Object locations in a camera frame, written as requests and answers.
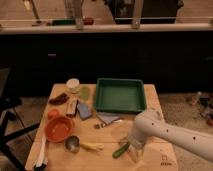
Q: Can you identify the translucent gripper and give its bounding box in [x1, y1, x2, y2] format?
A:
[127, 142, 144, 163]

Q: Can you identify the green plastic tray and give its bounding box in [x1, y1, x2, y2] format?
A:
[94, 78, 147, 114]

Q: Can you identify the white plastic utensil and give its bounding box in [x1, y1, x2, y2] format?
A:
[35, 136, 47, 168]

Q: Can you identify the grey folded cloth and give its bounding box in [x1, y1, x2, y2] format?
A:
[97, 112, 119, 123]

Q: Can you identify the brown wooden block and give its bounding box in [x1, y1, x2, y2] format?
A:
[66, 99, 78, 117]

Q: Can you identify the yellow banana toy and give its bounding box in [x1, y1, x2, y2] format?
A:
[80, 143, 104, 151]

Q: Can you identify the orange bowl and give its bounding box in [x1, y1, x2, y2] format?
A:
[45, 116, 75, 143]

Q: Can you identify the white round container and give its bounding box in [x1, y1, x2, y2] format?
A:
[66, 78, 80, 93]

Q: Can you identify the blue sponge block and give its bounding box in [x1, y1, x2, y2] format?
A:
[77, 102, 92, 120]

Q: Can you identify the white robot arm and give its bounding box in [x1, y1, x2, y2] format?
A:
[127, 109, 213, 162]

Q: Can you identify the dark red grape bunch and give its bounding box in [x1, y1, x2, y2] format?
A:
[49, 93, 69, 105]

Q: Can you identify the green pepper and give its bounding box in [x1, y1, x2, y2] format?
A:
[112, 142, 130, 159]

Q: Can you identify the light green cup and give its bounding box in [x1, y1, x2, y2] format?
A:
[79, 86, 90, 101]

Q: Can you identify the black chair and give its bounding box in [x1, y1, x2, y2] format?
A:
[0, 68, 39, 171]

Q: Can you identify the small metal cup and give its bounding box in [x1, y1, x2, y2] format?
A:
[65, 136, 80, 153]

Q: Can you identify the small orange cup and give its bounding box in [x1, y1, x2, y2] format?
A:
[47, 109, 60, 119]

